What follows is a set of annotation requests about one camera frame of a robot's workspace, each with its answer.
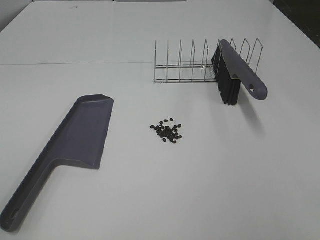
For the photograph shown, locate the grey plastic dustpan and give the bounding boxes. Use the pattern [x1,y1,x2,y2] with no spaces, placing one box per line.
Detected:
[0,94,114,233]

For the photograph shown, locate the pile of coffee beans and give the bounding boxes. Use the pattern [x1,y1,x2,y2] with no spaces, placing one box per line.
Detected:
[149,118,183,144]

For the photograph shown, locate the grey hand brush black bristles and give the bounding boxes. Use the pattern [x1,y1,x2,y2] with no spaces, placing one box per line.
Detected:
[211,39,268,106]

